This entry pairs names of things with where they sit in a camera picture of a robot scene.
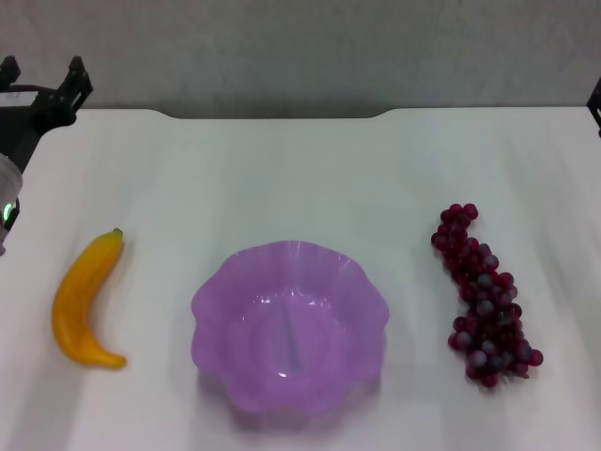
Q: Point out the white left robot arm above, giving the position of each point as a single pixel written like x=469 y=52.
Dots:
x=7 y=181

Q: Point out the purple wavy plastic plate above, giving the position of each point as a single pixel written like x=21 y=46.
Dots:
x=328 y=357

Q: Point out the red grape bunch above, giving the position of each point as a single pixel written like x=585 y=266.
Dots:
x=483 y=300

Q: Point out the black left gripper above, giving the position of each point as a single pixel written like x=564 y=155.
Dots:
x=21 y=122

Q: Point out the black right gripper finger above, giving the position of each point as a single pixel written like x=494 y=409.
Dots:
x=596 y=108

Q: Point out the yellow banana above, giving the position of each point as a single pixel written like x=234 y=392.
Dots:
x=80 y=300

